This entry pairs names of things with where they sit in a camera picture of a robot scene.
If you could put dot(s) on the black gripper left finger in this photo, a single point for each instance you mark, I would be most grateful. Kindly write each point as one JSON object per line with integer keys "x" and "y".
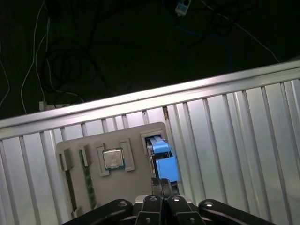
{"x": 150, "y": 211}

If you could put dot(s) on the white power strip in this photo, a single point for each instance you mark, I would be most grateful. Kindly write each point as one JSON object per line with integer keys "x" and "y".
{"x": 43, "y": 105}

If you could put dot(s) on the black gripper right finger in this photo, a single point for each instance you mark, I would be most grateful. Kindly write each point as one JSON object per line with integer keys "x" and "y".
{"x": 180, "y": 211}

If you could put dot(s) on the silver CPU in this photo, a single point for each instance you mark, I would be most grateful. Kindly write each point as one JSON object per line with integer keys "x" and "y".
{"x": 113, "y": 158}

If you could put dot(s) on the white blue adapter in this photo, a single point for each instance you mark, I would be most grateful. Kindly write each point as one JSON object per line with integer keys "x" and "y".
{"x": 182, "y": 7}

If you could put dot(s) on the grey parts rack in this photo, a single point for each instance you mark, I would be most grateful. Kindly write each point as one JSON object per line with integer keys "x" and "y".
{"x": 131, "y": 185}

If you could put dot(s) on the green RAM stick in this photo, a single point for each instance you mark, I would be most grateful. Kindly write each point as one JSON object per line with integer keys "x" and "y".
{"x": 87, "y": 178}

